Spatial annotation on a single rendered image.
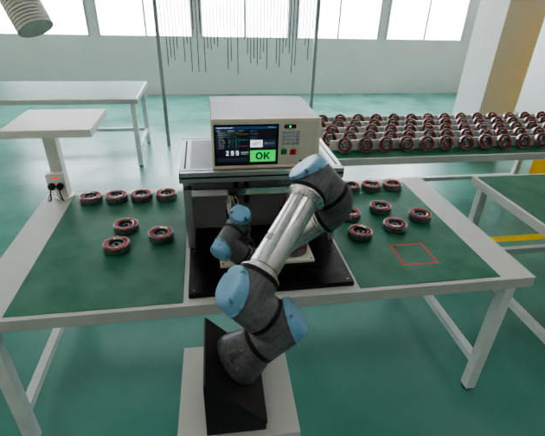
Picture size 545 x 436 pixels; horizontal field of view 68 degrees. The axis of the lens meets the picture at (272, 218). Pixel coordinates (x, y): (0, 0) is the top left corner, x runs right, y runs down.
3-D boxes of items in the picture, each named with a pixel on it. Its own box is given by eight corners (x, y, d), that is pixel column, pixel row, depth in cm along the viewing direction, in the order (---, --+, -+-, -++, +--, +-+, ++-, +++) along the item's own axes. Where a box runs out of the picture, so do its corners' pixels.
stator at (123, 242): (127, 256, 171) (125, 248, 170) (99, 256, 171) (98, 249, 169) (133, 241, 181) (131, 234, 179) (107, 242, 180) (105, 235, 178)
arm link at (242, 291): (266, 339, 99) (354, 179, 122) (224, 305, 92) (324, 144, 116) (241, 332, 108) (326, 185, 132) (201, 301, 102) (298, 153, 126)
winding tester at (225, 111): (317, 166, 169) (322, 118, 159) (213, 169, 163) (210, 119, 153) (298, 136, 203) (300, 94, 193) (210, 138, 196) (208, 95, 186)
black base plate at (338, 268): (353, 285, 159) (354, 280, 158) (189, 298, 150) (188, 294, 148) (322, 225, 199) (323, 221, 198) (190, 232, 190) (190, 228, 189)
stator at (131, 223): (115, 238, 184) (114, 231, 182) (112, 226, 192) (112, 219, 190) (140, 233, 188) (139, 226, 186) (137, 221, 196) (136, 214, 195)
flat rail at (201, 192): (335, 190, 173) (336, 184, 171) (188, 197, 164) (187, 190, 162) (334, 189, 174) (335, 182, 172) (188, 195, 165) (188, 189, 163)
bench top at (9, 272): (532, 286, 170) (535, 277, 167) (-44, 336, 137) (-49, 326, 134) (419, 185, 256) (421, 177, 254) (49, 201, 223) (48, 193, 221)
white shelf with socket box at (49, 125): (108, 221, 197) (90, 129, 175) (27, 225, 192) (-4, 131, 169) (120, 189, 227) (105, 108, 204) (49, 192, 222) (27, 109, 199)
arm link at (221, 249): (240, 267, 135) (254, 241, 141) (215, 246, 131) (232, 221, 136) (227, 268, 141) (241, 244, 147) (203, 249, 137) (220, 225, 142)
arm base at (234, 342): (257, 394, 110) (285, 375, 107) (218, 371, 102) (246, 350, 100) (251, 349, 122) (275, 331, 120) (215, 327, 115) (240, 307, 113)
